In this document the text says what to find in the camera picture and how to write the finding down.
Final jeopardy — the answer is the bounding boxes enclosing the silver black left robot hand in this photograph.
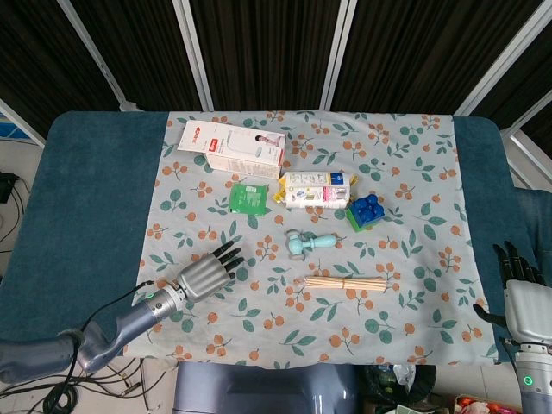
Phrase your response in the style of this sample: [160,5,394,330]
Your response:
[175,240,246,304]

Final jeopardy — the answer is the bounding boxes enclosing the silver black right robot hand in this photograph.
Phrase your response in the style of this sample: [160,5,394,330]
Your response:
[473,241,552,346]

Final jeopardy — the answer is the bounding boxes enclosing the green foil packet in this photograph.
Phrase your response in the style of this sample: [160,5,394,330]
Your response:
[228,182,269,216]

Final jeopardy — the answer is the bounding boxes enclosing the teal toy hammer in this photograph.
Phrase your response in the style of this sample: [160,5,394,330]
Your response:
[284,229,338,262]

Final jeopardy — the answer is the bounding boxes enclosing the floral berry print tablecloth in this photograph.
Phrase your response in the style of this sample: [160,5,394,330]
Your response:
[122,110,501,372]

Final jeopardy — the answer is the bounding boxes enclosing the grey-blue robot torso base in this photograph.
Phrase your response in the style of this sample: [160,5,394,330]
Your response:
[172,361,367,414]

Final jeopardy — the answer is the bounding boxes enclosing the white red cardboard box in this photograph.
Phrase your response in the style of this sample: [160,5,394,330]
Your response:
[177,120,288,181]

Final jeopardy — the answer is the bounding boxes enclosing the wooden stick bundle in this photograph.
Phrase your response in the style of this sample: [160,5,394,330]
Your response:
[294,275,388,295]

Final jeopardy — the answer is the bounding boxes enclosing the teal fabric table cover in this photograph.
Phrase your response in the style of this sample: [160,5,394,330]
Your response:
[0,110,552,348]

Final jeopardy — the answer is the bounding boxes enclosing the white tissue pack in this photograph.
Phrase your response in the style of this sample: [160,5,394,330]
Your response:
[272,171,360,211]

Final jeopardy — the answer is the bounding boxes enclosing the black trash bag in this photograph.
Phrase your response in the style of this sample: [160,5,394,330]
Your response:
[361,364,437,414]

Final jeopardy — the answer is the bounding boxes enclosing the green building block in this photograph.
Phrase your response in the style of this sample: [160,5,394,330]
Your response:
[347,207,380,234]

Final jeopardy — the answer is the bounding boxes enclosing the blue building block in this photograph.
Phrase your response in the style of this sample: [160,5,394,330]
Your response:
[348,194,392,228]

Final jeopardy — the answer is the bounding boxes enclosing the black power adapter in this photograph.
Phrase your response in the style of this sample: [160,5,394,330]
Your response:
[0,172,21,204]

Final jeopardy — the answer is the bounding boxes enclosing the dark folding screen panel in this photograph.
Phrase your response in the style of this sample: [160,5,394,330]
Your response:
[334,0,544,116]
[0,0,124,135]
[71,0,204,112]
[474,0,552,146]
[191,0,342,112]

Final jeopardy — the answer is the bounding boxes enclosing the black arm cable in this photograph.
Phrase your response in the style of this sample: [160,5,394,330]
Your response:
[42,279,155,414]

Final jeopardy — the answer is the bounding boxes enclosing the black floor cables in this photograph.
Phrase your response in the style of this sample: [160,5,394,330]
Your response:
[0,360,176,414]

